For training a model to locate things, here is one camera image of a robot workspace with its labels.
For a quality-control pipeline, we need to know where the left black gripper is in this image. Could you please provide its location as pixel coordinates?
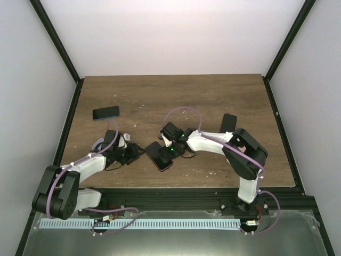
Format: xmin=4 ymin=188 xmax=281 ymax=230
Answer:
xmin=113 ymin=143 xmax=146 ymax=166

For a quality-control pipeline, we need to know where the black phone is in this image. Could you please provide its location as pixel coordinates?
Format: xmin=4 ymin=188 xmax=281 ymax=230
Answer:
xmin=145 ymin=141 xmax=173 ymax=172
xmin=92 ymin=106 xmax=120 ymax=120

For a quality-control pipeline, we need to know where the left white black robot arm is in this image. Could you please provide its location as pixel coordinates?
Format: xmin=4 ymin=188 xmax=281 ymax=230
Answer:
xmin=32 ymin=130 xmax=145 ymax=220

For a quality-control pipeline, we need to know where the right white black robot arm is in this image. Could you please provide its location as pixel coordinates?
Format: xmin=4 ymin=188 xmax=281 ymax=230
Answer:
xmin=159 ymin=127 xmax=268 ymax=215

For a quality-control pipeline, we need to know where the lavender phone case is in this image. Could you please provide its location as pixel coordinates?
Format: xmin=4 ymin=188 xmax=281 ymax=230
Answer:
xmin=91 ymin=138 xmax=104 ymax=150

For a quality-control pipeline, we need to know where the black phone in blue case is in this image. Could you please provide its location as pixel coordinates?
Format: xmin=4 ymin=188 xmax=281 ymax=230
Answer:
xmin=92 ymin=106 xmax=120 ymax=120

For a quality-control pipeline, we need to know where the black phone case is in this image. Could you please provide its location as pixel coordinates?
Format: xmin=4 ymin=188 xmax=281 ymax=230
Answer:
xmin=220 ymin=114 xmax=237 ymax=133

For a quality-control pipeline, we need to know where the metal sheet panel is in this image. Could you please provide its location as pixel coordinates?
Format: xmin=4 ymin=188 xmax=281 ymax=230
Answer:
xmin=17 ymin=210 xmax=334 ymax=255

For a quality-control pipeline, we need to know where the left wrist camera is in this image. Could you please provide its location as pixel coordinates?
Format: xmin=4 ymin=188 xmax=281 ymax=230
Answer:
xmin=123 ymin=133 xmax=131 ymax=141

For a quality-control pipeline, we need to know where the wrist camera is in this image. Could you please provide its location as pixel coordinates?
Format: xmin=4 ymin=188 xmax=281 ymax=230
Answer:
xmin=160 ymin=122 xmax=184 ymax=141
xmin=123 ymin=133 xmax=131 ymax=141

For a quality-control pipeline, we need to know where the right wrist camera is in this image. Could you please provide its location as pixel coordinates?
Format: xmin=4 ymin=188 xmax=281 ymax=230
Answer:
xmin=160 ymin=122 xmax=184 ymax=141

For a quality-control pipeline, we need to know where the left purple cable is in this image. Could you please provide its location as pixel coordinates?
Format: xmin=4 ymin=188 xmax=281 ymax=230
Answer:
xmin=46 ymin=120 xmax=120 ymax=217

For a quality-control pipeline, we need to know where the purple cable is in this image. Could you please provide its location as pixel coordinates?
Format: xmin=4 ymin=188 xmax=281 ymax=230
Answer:
xmin=46 ymin=120 xmax=120 ymax=217
xmin=163 ymin=106 xmax=265 ymax=171

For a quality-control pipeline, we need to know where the black aluminium frame rail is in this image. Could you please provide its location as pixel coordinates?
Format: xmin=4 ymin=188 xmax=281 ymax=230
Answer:
xmin=77 ymin=187 xmax=315 ymax=217

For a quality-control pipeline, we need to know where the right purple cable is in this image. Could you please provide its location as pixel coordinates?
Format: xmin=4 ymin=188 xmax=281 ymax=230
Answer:
xmin=163 ymin=106 xmax=265 ymax=171

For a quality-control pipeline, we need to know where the light blue slotted cable duct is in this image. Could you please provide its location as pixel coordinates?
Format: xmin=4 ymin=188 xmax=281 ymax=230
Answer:
xmin=39 ymin=218 xmax=241 ymax=230

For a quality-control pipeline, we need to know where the left black frame post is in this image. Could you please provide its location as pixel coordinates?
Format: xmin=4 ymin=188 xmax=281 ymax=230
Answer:
xmin=28 ymin=0 xmax=81 ymax=84

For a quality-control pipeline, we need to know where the black frame post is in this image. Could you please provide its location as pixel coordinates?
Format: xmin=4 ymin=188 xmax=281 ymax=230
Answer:
xmin=265 ymin=0 xmax=318 ymax=81
xmin=28 ymin=0 xmax=81 ymax=84

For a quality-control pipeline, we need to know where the right black frame post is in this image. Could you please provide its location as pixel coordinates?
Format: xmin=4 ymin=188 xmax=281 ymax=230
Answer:
xmin=265 ymin=0 xmax=318 ymax=81

